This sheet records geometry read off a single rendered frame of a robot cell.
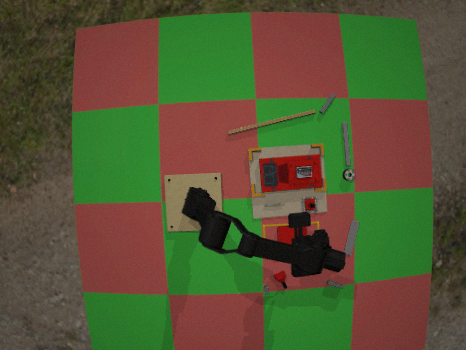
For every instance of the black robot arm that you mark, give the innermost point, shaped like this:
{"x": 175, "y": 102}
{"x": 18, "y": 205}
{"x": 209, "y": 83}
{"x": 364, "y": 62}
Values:
{"x": 309, "y": 257}

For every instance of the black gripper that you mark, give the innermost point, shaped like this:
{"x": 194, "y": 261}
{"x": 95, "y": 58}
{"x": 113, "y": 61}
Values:
{"x": 298, "y": 220}

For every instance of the thin tan wooden stick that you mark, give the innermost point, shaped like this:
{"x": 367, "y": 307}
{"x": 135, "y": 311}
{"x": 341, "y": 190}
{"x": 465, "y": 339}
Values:
{"x": 271, "y": 122}

